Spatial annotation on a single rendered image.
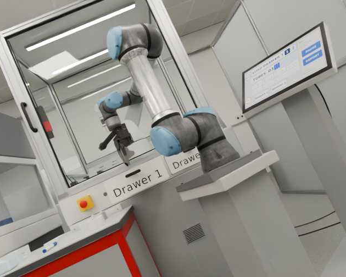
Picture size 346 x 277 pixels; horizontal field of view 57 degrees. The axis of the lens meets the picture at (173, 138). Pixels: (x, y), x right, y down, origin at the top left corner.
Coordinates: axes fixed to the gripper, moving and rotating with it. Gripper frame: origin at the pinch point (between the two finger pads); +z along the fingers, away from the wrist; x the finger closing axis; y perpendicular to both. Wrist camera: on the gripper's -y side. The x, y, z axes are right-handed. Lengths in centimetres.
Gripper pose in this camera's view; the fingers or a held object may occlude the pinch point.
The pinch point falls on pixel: (126, 163)
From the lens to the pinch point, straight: 162.1
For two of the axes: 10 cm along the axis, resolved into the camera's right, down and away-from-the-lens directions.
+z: 4.1, 9.1, -0.8
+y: 8.4, -3.4, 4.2
